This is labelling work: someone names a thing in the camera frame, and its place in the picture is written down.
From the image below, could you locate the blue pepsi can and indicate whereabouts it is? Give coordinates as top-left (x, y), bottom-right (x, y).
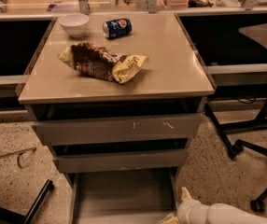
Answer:
top-left (103, 18), bottom-right (132, 39)

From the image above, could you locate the grey drawer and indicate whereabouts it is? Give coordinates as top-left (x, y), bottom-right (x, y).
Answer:
top-left (68, 168), bottom-right (177, 224)
top-left (33, 113), bottom-right (203, 146)
top-left (53, 148), bottom-right (188, 173)

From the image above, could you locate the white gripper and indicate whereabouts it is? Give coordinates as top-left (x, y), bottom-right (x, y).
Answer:
top-left (159, 187), bottom-right (208, 224)

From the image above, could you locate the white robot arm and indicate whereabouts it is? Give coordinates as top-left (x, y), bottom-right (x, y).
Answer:
top-left (157, 187), bottom-right (267, 224)

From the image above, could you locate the metal rod with hook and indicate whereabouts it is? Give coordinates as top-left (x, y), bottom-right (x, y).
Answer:
top-left (0, 147), bottom-right (36, 168)

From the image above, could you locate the grey middle drawer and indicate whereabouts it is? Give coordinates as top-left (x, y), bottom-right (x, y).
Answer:
top-left (53, 148), bottom-right (188, 173)

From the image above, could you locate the grey drawer cabinet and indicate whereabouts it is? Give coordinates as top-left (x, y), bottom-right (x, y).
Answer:
top-left (15, 11), bottom-right (218, 198)

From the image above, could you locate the white bowl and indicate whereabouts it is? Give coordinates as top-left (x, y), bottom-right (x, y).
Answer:
top-left (59, 13), bottom-right (90, 37)

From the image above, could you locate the black office chair base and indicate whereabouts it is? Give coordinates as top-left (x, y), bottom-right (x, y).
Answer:
top-left (227, 138), bottom-right (267, 214)

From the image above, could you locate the black stand leg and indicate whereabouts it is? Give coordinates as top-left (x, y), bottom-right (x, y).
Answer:
top-left (0, 178), bottom-right (55, 224)

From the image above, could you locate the brown yellow chip bag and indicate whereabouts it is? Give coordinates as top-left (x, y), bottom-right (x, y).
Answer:
top-left (59, 42), bottom-right (148, 84)

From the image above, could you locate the grey top drawer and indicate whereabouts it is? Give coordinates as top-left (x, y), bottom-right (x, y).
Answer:
top-left (33, 113), bottom-right (203, 146)

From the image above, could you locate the grey bottom drawer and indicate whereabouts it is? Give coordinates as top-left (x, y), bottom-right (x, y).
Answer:
top-left (68, 168), bottom-right (177, 224)

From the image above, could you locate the black table frame leg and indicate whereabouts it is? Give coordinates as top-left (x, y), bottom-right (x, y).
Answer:
top-left (204, 105), bottom-right (267, 160)

